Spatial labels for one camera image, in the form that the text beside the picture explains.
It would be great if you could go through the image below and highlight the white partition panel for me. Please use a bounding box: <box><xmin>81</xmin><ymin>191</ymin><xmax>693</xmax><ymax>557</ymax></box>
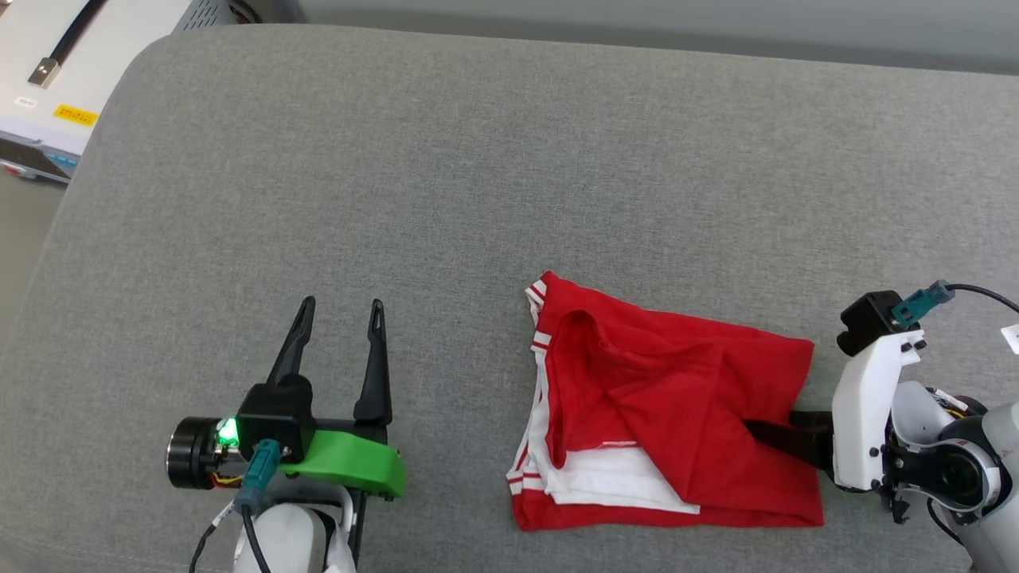
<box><xmin>299</xmin><ymin>0</ymin><xmax>1019</xmax><ymax>33</ymax></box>

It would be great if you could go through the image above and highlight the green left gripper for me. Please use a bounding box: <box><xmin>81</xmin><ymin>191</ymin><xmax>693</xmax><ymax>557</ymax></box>
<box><xmin>166</xmin><ymin>296</ymin><xmax>408</xmax><ymax>499</ymax></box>

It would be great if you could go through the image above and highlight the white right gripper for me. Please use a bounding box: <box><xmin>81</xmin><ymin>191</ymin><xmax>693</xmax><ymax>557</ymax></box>
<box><xmin>744</xmin><ymin>330</ymin><xmax>1001</xmax><ymax>523</ymax></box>

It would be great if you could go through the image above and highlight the black box carry handle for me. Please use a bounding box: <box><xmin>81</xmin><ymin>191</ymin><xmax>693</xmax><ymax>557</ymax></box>
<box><xmin>28</xmin><ymin>0</ymin><xmax>109</xmax><ymax>89</ymax></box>

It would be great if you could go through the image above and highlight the white equipment box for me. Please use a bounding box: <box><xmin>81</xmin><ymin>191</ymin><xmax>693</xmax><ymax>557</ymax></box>
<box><xmin>0</xmin><ymin>0</ymin><xmax>217</xmax><ymax>185</ymax></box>

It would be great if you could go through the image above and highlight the yellow warning label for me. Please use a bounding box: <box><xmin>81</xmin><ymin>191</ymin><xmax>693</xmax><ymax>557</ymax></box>
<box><xmin>53</xmin><ymin>103</ymin><xmax>101</xmax><ymax>129</ymax></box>

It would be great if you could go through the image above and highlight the red white basketball jersey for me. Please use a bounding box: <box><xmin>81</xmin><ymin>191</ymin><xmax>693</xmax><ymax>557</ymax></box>
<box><xmin>506</xmin><ymin>271</ymin><xmax>826</xmax><ymax>532</ymax></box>

